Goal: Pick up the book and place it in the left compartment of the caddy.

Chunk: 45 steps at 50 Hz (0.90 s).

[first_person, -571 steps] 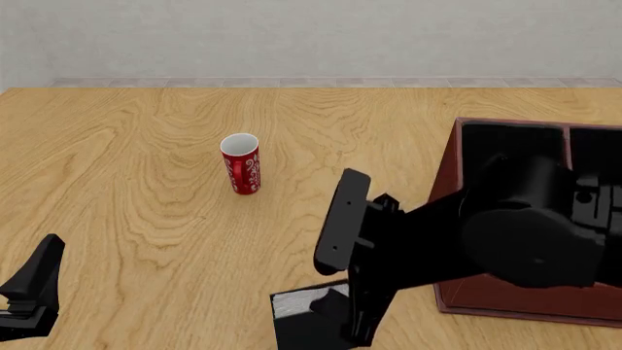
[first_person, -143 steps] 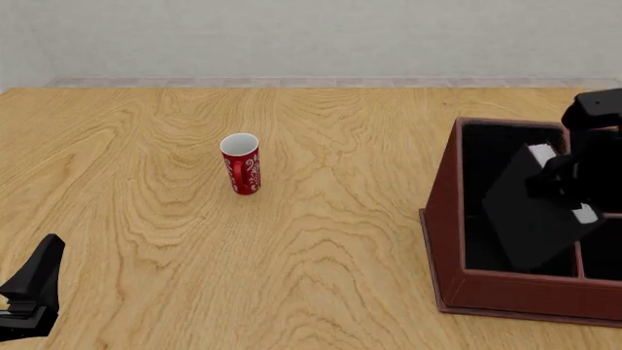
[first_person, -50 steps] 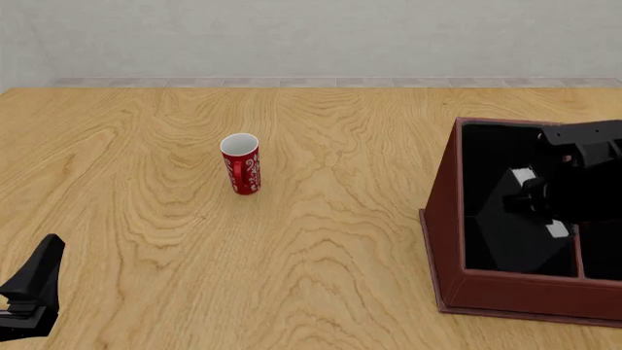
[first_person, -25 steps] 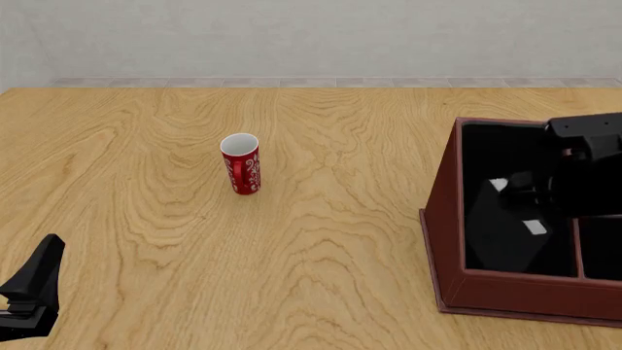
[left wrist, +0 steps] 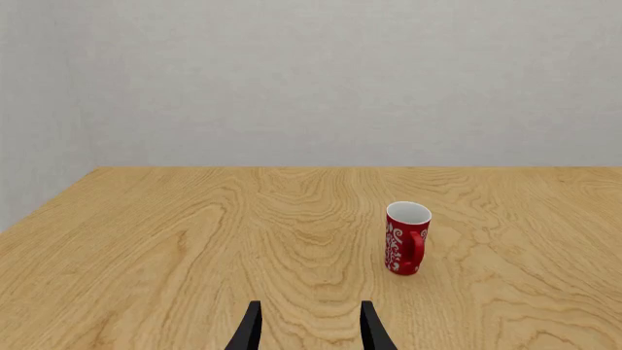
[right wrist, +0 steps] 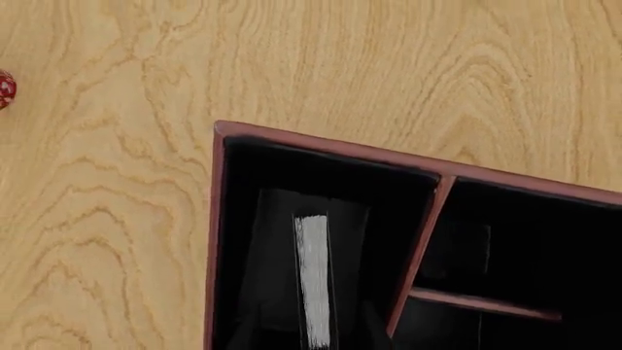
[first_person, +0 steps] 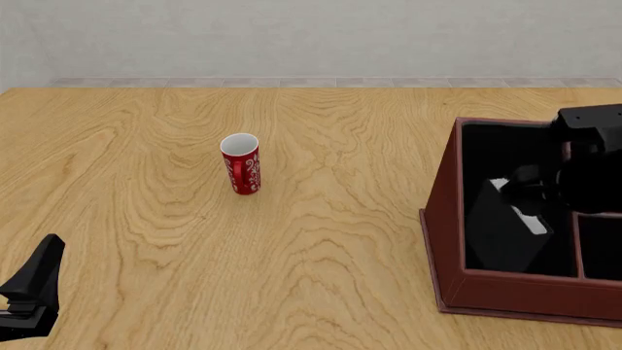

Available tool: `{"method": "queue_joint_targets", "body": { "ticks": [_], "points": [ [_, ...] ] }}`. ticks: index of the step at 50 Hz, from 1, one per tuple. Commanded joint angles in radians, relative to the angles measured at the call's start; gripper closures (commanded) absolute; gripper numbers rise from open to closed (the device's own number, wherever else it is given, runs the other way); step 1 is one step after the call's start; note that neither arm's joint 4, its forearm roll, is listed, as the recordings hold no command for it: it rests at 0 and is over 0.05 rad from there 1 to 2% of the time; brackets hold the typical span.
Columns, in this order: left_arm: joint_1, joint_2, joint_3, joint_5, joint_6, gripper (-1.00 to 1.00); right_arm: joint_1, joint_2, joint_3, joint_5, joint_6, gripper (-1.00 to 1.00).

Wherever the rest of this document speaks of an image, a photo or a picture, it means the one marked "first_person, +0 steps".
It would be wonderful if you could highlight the red mug with white pattern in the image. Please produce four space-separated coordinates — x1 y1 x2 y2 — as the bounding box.
219 132 263 196

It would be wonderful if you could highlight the black book with white pages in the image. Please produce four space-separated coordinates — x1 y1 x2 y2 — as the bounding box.
465 177 556 274

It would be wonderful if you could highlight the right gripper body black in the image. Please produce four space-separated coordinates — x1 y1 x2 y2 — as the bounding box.
500 163 564 217

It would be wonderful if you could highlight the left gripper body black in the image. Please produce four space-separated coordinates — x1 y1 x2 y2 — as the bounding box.
0 297 60 339

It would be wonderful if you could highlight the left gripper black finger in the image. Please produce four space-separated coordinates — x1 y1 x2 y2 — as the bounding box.
0 233 66 306

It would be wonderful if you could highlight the red-brown desk caddy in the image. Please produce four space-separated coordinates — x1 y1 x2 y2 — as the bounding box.
419 116 622 329

